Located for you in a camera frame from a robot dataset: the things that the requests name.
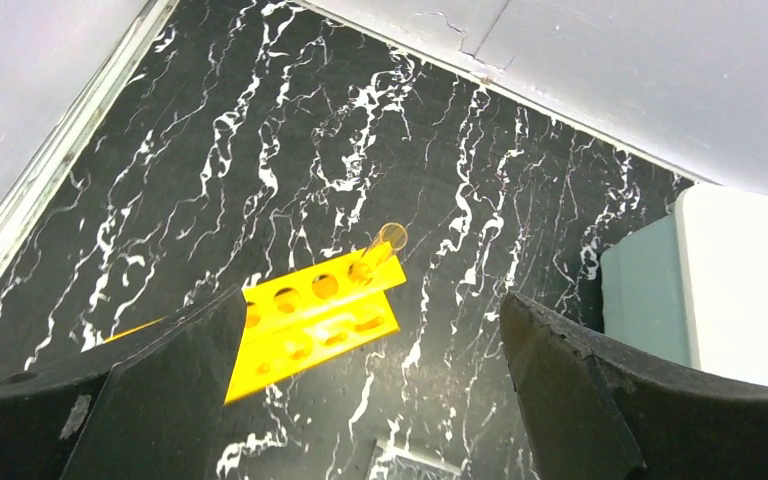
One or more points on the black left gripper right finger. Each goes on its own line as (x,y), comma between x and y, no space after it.
(596,408)

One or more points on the white bin lid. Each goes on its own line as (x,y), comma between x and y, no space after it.
(722,237)

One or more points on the mint green plastic bin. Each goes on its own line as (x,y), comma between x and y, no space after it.
(643,295)

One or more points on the yellow test tube rack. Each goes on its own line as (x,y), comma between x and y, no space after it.
(302,319)

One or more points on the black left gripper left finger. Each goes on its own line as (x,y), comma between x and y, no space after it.
(145,405)

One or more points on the clear large test tube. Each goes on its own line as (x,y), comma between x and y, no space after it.
(390,239)

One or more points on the clear well plate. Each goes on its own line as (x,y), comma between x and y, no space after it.
(390,461)

